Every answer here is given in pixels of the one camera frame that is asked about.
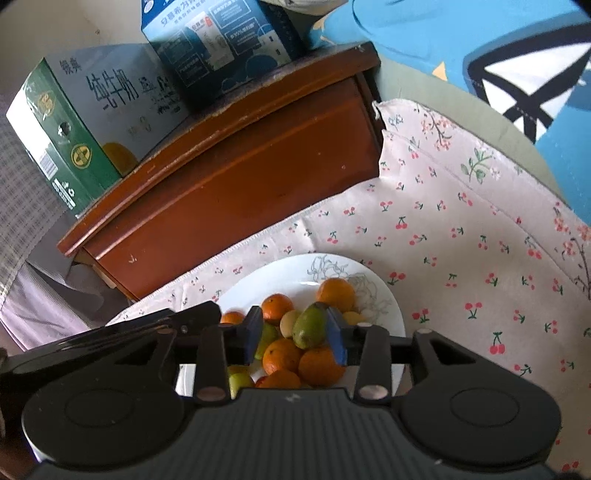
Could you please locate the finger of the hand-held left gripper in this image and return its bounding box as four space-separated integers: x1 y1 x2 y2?
156 301 222 334

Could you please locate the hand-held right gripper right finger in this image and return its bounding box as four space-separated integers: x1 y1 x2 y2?
326 307 486 402

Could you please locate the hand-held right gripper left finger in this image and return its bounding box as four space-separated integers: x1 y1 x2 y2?
115 305 265 407

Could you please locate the white plate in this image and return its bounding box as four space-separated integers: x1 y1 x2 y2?
178 252 407 398

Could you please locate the lilac striped cloth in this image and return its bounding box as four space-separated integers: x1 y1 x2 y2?
0 257 136 357

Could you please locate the brown wooden cabinet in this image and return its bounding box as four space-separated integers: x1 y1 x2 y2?
57 41 385 302

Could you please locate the cherry print tablecloth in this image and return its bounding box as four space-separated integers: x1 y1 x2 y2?
105 98 591 480

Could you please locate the white checked cloth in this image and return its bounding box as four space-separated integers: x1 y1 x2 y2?
0 91 66 297

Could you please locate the green milk carton box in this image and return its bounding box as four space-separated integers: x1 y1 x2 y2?
5 42 193 220

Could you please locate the grey-green bedsheet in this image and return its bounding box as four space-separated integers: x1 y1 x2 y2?
373 45 570 200

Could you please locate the blue carton box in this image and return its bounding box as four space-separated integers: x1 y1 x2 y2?
140 0 308 112

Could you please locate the blue printed blanket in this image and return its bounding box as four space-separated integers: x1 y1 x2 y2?
308 0 591 228

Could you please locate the grey-green pillow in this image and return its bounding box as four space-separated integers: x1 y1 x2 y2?
260 0 352 19

